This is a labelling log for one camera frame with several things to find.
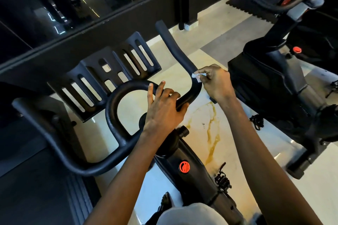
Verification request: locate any person's right hand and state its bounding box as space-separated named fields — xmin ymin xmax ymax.
xmin=193 ymin=64 xmax=237 ymax=107

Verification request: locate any person's left hand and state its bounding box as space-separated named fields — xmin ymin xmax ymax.
xmin=143 ymin=81 xmax=190 ymax=141

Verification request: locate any small white wipe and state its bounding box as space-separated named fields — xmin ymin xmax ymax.
xmin=190 ymin=71 xmax=209 ymax=83

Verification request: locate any black treadmill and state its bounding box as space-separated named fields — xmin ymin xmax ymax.
xmin=0 ymin=80 xmax=104 ymax=225

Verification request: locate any person's right forearm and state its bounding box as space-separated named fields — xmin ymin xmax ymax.
xmin=219 ymin=96 xmax=323 ymax=225

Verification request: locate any person's left forearm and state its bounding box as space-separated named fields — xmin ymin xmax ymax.
xmin=84 ymin=130 xmax=162 ymax=225

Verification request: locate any person's bare foot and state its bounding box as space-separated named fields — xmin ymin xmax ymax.
xmin=158 ymin=192 xmax=174 ymax=218

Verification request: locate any black interlocking foam mat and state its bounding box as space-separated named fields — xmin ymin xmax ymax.
xmin=226 ymin=0 xmax=296 ymax=25

